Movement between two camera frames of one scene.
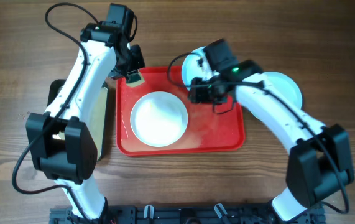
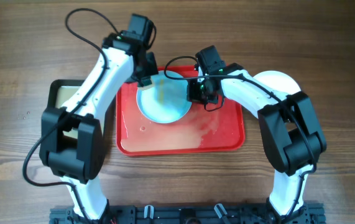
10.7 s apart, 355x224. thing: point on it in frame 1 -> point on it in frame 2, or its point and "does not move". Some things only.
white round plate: x=288 y=86 does not move
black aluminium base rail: x=186 y=214 does not move
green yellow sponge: x=137 y=83 -> x=150 y=86
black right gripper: x=201 y=94 does not move
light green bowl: x=196 y=65 -> x=165 y=101
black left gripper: x=140 y=64 -> x=153 y=70
